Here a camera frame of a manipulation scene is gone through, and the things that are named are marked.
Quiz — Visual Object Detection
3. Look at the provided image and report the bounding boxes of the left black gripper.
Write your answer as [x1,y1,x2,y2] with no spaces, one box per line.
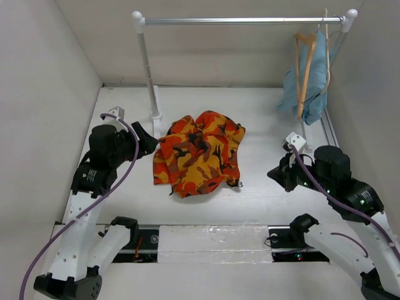
[110,122,157,167]

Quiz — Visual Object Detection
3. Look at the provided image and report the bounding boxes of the wooden clothes hanger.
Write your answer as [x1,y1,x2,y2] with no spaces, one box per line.
[295,32,317,120]

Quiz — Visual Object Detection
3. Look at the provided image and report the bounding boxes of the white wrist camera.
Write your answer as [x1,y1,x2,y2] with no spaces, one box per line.
[282,132,307,153]
[108,106,125,119]

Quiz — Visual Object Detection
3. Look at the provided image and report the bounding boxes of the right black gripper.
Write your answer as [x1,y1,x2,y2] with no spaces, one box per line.
[266,148,332,193]

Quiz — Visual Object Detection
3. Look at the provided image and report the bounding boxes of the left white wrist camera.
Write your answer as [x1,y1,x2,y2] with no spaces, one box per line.
[108,106,125,119]

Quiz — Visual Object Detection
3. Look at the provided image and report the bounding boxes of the orange camouflage trousers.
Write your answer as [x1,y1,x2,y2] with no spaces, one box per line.
[152,111,246,198]

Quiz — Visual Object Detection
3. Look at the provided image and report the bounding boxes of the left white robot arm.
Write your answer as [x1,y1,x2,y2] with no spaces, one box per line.
[34,117,158,299]

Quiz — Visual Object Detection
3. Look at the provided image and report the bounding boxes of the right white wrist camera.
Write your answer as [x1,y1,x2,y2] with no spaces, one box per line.
[282,132,307,153]

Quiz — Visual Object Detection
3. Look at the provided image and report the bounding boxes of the white metal clothes rack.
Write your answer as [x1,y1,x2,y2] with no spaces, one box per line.
[131,9,358,138]

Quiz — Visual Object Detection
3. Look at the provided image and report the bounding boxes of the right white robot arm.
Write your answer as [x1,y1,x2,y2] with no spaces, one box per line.
[267,143,399,299]

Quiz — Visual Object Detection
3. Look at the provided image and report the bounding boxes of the aluminium side rail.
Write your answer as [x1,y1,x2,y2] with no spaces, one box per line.
[321,108,339,147]

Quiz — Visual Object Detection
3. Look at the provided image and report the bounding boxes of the light blue hanging garment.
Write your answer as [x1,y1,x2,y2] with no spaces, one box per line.
[277,30,328,126]

